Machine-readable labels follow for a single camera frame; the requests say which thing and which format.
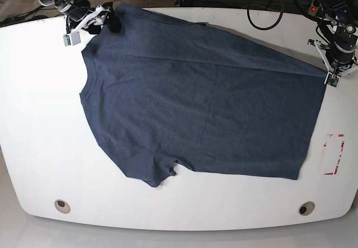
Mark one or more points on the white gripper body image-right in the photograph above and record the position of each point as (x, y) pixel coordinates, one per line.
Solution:
(339, 62)

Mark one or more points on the dark blue T-shirt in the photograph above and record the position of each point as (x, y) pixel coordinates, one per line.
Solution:
(165, 91)

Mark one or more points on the table cable grommet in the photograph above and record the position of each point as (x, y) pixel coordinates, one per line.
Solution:
(306, 208)
(62, 206)

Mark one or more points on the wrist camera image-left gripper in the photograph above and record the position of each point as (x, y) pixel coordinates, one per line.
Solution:
(71, 39)

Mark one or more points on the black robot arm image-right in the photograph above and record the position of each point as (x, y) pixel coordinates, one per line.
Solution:
(342, 26)

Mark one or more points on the white power strip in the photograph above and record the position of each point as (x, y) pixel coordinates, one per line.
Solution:
(314, 9)

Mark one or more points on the red tape rectangle marking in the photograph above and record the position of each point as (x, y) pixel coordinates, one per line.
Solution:
(332, 153)

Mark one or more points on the black tripod on floor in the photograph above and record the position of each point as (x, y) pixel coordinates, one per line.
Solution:
(24, 17)

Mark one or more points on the left table cable grommet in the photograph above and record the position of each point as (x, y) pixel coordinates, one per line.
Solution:
(62, 206)

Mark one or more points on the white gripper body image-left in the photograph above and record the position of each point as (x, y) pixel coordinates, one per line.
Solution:
(98, 17)

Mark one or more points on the right table cable grommet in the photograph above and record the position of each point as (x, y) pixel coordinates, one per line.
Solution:
(306, 208)

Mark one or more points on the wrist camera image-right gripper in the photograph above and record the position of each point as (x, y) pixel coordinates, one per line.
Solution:
(332, 80)

